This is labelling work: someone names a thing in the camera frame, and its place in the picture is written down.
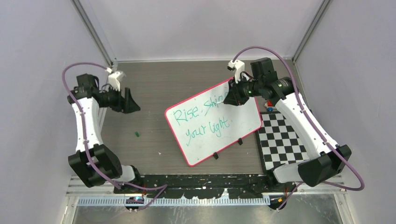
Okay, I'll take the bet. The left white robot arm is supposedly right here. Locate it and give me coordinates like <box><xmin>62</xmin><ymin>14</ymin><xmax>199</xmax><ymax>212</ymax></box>
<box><xmin>67</xmin><ymin>74</ymin><xmax>143</xmax><ymax>193</ymax></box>

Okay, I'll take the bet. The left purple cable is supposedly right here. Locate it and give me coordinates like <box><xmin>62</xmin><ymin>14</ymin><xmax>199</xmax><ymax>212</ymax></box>
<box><xmin>62</xmin><ymin>62</ymin><xmax>168</xmax><ymax>211</ymax></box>

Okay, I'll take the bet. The purple cable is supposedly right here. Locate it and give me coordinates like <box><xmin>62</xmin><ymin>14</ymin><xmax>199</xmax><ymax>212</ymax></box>
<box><xmin>233</xmin><ymin>46</ymin><xmax>365</xmax><ymax>211</ymax></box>
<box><xmin>62</xmin><ymin>62</ymin><xmax>168</xmax><ymax>211</ymax></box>

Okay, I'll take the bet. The slotted cable duct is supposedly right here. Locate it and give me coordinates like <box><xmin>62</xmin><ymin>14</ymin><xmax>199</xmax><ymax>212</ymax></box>
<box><xmin>77</xmin><ymin>196</ymin><xmax>270</xmax><ymax>207</ymax></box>

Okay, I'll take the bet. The red blue toy car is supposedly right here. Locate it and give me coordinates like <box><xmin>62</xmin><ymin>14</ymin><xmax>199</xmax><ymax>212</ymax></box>
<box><xmin>264</xmin><ymin>101</ymin><xmax>275</xmax><ymax>112</ymax></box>

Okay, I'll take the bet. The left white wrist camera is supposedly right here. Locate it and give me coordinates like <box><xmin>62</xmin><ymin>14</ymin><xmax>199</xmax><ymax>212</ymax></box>
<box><xmin>106</xmin><ymin>68</ymin><xmax>126</xmax><ymax>91</ymax></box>

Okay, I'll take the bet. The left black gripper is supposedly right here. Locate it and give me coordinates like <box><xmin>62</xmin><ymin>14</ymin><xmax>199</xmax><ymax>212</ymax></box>
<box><xmin>99</xmin><ymin>84</ymin><xmax>140</xmax><ymax>113</ymax></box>

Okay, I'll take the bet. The pink-framed whiteboard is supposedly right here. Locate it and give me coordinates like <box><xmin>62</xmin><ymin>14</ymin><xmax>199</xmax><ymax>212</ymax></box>
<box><xmin>164</xmin><ymin>80</ymin><xmax>262</xmax><ymax>167</ymax></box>

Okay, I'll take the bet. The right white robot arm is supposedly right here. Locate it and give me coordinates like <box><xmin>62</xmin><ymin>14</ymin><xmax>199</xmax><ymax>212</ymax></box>
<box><xmin>223</xmin><ymin>57</ymin><xmax>352</xmax><ymax>192</ymax></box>

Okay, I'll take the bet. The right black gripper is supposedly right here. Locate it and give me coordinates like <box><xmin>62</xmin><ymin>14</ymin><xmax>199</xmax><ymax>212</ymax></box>
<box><xmin>225</xmin><ymin>74</ymin><xmax>263</xmax><ymax>105</ymax></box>

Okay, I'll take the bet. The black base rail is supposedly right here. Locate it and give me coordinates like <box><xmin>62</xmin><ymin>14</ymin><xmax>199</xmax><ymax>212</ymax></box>
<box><xmin>113</xmin><ymin>174</ymin><xmax>297</xmax><ymax>200</ymax></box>

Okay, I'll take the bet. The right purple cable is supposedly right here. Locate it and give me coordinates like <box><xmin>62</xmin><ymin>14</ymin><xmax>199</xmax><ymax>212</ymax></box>
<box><xmin>233</xmin><ymin>46</ymin><xmax>365</xmax><ymax>211</ymax></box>

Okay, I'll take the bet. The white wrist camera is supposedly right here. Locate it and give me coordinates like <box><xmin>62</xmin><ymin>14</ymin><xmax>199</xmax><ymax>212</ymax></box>
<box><xmin>106</xmin><ymin>68</ymin><xmax>126</xmax><ymax>91</ymax></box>
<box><xmin>227</xmin><ymin>59</ymin><xmax>245</xmax><ymax>84</ymax></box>

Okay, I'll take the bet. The black white checkerboard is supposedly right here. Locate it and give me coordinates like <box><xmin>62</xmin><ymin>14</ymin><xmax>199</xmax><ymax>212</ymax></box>
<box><xmin>255</xmin><ymin>111</ymin><xmax>309</xmax><ymax>173</ymax></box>

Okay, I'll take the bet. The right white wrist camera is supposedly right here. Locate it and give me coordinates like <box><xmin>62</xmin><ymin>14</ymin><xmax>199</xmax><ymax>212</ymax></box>
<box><xmin>227</xmin><ymin>59</ymin><xmax>245</xmax><ymax>84</ymax></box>

